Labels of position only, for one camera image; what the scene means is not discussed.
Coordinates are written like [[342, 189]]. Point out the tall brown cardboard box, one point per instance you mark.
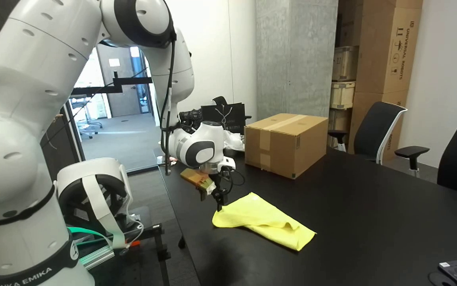
[[388, 53]]

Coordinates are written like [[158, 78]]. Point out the white storage box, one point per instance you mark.
[[343, 96]]

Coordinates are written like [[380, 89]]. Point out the grey storage box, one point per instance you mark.
[[345, 64]]

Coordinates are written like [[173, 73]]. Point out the yellow towel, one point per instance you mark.
[[265, 220]]

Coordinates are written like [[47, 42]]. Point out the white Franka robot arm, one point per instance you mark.
[[27, 80]]

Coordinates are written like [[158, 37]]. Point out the black camera device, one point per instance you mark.
[[229, 116]]

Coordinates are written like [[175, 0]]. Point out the black tripod stand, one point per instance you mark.
[[159, 240]]

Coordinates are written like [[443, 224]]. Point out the black white-frame office chair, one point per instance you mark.
[[94, 199], [377, 132]]

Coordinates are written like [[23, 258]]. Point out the tan taped wrist camera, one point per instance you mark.
[[197, 178]]

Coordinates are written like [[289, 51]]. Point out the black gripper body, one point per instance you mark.
[[224, 183]]

